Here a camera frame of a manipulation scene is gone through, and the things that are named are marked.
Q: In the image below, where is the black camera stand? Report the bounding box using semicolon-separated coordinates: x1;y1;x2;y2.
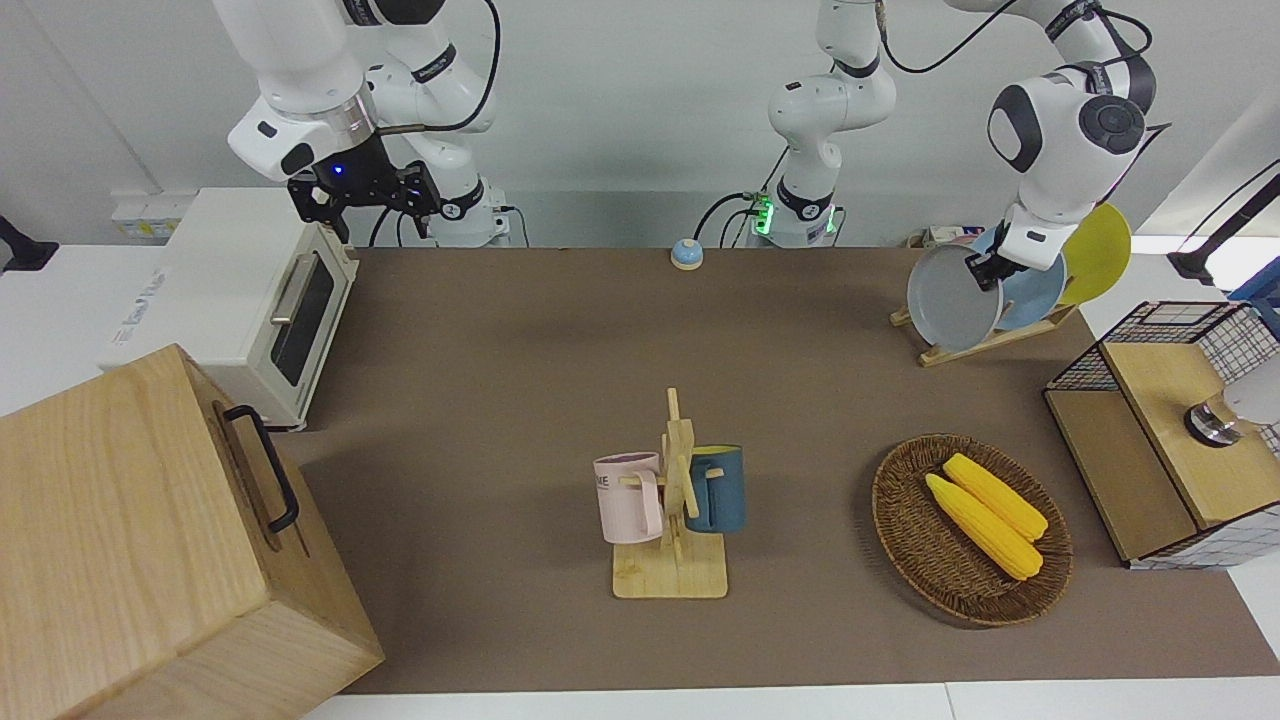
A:
1168;160;1280;286
0;215;58;273

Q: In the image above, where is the white toaster oven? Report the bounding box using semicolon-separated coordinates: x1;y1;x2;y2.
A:
100;187;359;433

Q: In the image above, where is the blue box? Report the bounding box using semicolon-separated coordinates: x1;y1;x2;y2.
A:
1228;268;1280;336

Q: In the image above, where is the low wooden plate rack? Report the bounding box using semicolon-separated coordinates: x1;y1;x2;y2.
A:
890;300;1079;368

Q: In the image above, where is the black base cable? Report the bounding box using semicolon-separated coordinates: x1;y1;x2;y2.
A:
695;150;793;249

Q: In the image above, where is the gray plate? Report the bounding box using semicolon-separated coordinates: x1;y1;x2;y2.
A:
907;245;1004;353

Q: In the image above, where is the yellow plate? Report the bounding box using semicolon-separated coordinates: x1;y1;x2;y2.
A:
1058;203;1133;306

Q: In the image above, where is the wire grid wooden shelf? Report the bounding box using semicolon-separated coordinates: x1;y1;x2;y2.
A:
1043;300;1280;571

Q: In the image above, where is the black left arm upper cable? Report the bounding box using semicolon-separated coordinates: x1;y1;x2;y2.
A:
878;0;1026;76

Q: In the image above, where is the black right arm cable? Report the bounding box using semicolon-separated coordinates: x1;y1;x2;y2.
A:
375;0;501;136

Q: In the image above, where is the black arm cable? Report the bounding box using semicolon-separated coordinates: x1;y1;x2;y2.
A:
878;0;1026;76
375;0;501;136

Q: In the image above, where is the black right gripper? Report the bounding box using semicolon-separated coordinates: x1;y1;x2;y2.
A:
288;135;443;246

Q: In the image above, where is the white cylindrical bottle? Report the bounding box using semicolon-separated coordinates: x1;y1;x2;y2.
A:
1185;355;1280;448

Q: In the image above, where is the dark blue mug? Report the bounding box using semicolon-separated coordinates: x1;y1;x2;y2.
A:
685;445;746;534

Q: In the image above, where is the light blue plate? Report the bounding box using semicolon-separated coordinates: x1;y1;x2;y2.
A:
972;225;1069;331

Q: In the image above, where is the brown wicker basket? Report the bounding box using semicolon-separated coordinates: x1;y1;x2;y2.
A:
872;433;1074;629

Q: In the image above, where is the brown table mat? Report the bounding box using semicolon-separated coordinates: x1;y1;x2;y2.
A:
270;247;1280;696

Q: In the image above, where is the black box handle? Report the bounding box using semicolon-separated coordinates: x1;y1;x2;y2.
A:
222;404;301;534

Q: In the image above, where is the pink mug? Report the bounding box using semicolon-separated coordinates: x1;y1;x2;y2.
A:
593;452;666;546

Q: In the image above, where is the wooden mug tree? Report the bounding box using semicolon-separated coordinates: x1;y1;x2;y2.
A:
612;388;729;601

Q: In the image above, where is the yellow corn cob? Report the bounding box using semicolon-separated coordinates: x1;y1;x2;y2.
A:
925;473;1044;581
942;453;1049;542

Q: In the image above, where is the large wooden box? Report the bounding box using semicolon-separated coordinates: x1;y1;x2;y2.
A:
0;343;386;720

